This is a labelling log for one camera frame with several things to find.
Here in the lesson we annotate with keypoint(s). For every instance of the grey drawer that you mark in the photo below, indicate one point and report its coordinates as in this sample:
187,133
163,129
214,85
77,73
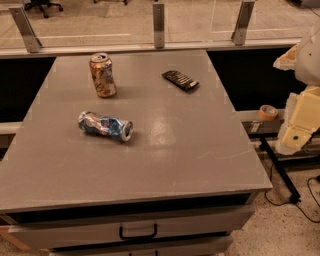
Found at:
123,228
200,246

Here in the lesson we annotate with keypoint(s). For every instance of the black chocolate bar wrapper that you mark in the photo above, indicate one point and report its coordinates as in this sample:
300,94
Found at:
180,80

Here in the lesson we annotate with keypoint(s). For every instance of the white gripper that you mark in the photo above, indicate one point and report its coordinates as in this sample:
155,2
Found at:
309,61

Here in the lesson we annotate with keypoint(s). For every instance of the orange soda can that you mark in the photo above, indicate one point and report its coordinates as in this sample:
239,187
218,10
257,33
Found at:
100,66

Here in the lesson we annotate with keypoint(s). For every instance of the black office chair base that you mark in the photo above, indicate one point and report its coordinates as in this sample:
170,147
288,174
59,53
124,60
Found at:
40,4

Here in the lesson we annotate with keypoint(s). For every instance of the right metal bracket post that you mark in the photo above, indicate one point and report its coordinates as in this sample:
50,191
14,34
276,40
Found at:
239,34

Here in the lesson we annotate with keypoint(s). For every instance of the black stand leg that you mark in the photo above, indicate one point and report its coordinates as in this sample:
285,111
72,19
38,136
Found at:
295,196

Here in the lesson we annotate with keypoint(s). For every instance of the grey upper drawer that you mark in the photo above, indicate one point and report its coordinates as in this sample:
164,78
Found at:
123,228

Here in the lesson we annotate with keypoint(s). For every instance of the grey lower drawer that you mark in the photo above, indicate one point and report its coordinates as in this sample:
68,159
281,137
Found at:
200,246

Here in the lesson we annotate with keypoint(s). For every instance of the roll of masking tape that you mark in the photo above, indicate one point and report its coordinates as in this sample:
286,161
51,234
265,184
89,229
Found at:
268,112

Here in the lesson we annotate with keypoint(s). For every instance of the crushed blue soda can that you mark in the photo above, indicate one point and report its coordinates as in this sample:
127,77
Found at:
94,123

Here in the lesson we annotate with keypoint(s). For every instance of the metal bracket post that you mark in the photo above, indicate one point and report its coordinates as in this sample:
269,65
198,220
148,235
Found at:
239,34
158,25
32,44

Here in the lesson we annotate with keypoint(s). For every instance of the middle metal bracket post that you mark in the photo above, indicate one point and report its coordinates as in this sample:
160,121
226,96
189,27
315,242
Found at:
158,25

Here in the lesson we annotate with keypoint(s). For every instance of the left metal bracket post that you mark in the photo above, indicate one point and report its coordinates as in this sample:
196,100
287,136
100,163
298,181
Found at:
32,44

